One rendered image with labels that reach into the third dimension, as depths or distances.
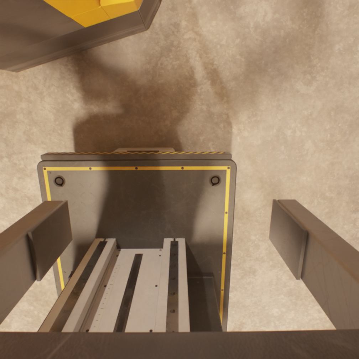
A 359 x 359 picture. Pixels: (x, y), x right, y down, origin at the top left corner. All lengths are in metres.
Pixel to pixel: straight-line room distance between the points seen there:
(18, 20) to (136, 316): 0.82
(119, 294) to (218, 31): 1.06
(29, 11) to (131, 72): 0.52
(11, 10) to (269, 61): 0.94
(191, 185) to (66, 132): 0.66
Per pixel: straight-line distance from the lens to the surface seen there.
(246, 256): 1.47
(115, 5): 0.91
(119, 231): 1.02
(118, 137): 1.24
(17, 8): 0.81
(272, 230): 0.17
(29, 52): 1.14
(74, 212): 1.03
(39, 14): 0.86
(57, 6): 0.84
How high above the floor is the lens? 1.21
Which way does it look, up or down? 74 degrees down
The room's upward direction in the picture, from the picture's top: 179 degrees clockwise
